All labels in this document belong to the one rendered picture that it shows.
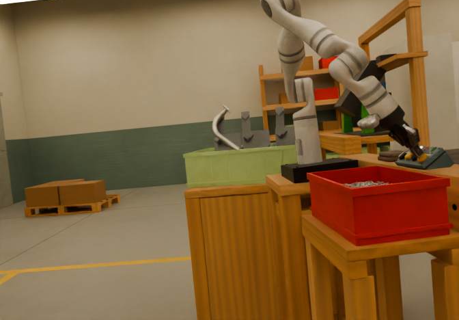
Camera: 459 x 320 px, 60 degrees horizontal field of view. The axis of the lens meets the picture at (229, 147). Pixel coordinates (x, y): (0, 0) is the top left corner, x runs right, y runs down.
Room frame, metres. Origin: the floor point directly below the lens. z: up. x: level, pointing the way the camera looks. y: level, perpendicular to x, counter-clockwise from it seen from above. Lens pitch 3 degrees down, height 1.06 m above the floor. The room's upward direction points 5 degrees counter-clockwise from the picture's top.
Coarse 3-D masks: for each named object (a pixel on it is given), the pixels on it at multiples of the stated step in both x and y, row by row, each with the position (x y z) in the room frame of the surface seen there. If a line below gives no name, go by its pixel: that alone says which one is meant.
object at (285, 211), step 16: (272, 192) 1.62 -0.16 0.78; (272, 208) 1.62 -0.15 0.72; (288, 208) 1.38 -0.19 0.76; (304, 208) 1.44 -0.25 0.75; (272, 224) 1.66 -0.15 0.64; (288, 224) 1.38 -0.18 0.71; (288, 240) 1.38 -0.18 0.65; (288, 256) 1.38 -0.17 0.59; (304, 256) 1.39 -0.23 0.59; (288, 272) 1.38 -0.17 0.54; (304, 272) 1.39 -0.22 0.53; (336, 272) 1.64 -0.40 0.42; (288, 288) 1.39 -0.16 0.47; (304, 288) 1.39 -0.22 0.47; (336, 288) 1.64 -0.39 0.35; (288, 304) 1.43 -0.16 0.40; (304, 304) 1.39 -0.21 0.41; (336, 304) 1.65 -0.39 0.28
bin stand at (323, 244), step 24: (312, 216) 1.09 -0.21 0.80; (312, 240) 1.02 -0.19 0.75; (336, 240) 0.85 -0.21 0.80; (408, 240) 0.80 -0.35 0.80; (432, 240) 0.79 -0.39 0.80; (456, 240) 0.80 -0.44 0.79; (312, 264) 1.06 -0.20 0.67; (336, 264) 0.85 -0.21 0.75; (360, 264) 0.78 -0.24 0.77; (384, 264) 1.08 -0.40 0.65; (432, 264) 0.84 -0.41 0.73; (456, 264) 0.80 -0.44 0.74; (312, 288) 1.07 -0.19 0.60; (360, 288) 0.78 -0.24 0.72; (384, 288) 1.08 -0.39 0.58; (456, 288) 0.80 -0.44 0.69; (312, 312) 1.10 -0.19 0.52; (360, 312) 0.78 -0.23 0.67; (384, 312) 1.09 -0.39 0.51; (456, 312) 0.80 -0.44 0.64
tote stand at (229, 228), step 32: (192, 192) 1.84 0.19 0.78; (224, 192) 1.83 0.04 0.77; (256, 192) 1.82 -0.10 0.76; (192, 224) 1.85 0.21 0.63; (224, 224) 1.83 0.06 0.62; (256, 224) 1.82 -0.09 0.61; (192, 256) 1.85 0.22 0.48; (224, 256) 1.83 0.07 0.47; (256, 256) 1.82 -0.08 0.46; (224, 288) 1.84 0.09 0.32; (256, 288) 1.82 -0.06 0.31
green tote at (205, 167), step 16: (272, 144) 2.25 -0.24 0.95; (192, 160) 1.93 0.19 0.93; (208, 160) 1.92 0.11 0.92; (224, 160) 1.90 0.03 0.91; (240, 160) 1.88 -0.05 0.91; (256, 160) 1.87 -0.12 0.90; (272, 160) 1.85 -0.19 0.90; (288, 160) 1.84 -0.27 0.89; (192, 176) 1.94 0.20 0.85; (208, 176) 1.92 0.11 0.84; (224, 176) 1.90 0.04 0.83; (240, 176) 1.89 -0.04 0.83; (256, 176) 1.87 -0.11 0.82
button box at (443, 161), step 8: (408, 152) 1.21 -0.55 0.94; (424, 152) 1.14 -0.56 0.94; (432, 152) 1.10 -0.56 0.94; (440, 152) 1.09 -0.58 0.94; (400, 160) 1.21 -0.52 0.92; (408, 160) 1.17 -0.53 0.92; (416, 160) 1.13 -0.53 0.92; (424, 160) 1.09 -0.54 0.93; (432, 160) 1.09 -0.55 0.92; (440, 160) 1.09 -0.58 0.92; (448, 160) 1.09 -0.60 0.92; (416, 168) 1.12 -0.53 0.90; (424, 168) 1.08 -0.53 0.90; (432, 168) 1.09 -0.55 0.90
